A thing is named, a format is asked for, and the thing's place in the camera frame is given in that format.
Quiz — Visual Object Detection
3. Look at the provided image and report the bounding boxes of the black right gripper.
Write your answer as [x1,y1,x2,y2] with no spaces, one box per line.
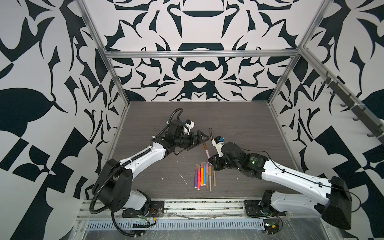
[206,152,242,171]

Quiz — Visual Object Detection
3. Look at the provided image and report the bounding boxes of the brown capped pink marker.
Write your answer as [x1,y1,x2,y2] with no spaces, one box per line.
[203,142,210,159]

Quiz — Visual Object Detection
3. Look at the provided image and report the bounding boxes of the dark brown marker pen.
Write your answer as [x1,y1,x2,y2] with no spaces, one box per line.
[209,128,214,140]

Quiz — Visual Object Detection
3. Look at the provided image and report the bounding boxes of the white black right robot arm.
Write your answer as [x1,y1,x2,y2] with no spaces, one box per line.
[209,139,354,230]

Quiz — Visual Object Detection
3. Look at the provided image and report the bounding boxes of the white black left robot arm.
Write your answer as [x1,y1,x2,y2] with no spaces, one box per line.
[89,108,209,238]

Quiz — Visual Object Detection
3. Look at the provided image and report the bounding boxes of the tan marker pen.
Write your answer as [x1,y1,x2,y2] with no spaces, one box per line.
[209,165,213,192]

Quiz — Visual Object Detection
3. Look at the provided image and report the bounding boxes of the purple marker pen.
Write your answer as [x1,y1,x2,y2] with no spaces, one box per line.
[194,165,199,189]

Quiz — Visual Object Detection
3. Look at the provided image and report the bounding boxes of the blue marker pen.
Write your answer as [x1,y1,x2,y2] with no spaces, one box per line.
[202,162,207,186]

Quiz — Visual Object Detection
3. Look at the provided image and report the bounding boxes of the pink red marker pen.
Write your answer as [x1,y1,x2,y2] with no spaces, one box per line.
[196,165,201,191]

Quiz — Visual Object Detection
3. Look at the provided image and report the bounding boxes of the orange marker pen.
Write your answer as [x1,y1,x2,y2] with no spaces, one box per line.
[200,162,204,187]

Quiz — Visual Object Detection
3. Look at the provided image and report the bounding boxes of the small circuit board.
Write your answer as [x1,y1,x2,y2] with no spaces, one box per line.
[264,221,283,236]

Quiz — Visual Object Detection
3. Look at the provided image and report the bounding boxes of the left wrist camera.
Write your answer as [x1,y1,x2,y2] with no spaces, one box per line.
[184,120,195,135]

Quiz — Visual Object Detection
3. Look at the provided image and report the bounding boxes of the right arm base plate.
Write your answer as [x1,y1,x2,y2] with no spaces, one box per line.
[244,200,286,218]

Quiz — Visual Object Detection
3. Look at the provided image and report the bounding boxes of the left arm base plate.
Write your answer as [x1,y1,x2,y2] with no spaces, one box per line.
[122,201,165,218]

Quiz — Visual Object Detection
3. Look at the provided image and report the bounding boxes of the white slotted cable duct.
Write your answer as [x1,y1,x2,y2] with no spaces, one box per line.
[85,218,266,231]

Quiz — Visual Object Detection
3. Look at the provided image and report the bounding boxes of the black wall hook rack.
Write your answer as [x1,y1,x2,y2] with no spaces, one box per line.
[321,72,384,145]

